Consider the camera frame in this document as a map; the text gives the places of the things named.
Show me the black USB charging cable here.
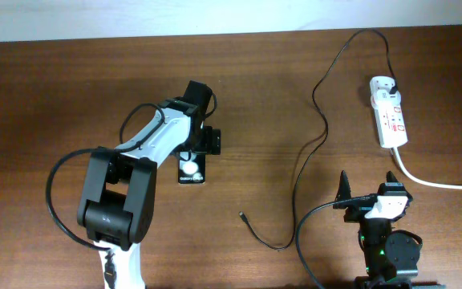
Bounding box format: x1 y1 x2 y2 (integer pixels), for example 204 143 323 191
238 28 399 251

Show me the black Galaxy smartphone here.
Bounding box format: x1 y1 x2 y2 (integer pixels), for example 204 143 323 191
177 152 206 185

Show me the white USB charger adapter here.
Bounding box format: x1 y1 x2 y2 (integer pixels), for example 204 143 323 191
370 76 401 105

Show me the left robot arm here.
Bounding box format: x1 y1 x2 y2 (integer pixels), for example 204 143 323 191
77 81 221 288

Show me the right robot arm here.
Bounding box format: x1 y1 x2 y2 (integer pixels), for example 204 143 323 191
333 171 446 289

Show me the white power strip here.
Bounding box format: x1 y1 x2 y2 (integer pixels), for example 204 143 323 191
371 98 407 149

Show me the white power strip cord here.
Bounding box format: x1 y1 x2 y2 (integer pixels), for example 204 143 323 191
391 146 462 193

